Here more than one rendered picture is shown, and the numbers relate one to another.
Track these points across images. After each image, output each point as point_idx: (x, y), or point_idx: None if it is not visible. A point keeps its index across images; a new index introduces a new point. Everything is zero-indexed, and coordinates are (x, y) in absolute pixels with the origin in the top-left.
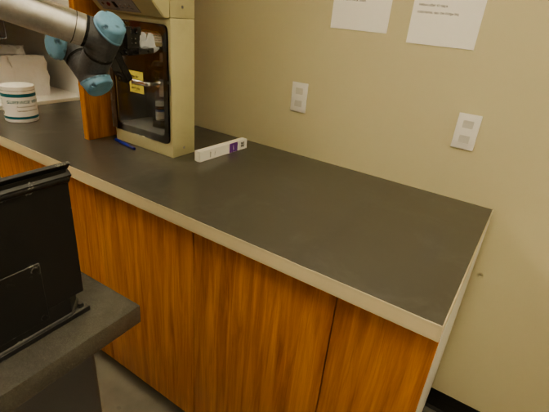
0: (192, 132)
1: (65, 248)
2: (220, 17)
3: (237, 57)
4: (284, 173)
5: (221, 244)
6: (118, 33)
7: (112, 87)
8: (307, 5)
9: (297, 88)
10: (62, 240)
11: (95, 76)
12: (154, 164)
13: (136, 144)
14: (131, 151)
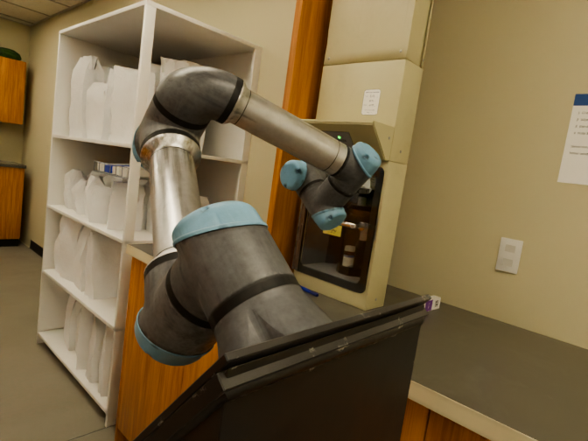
0: (385, 283)
1: (395, 423)
2: (410, 168)
3: (427, 208)
4: (509, 345)
5: (488, 438)
6: (376, 164)
7: (300, 227)
8: (526, 158)
9: (507, 245)
10: (396, 411)
11: (334, 208)
12: (348, 316)
13: (317, 290)
14: (315, 297)
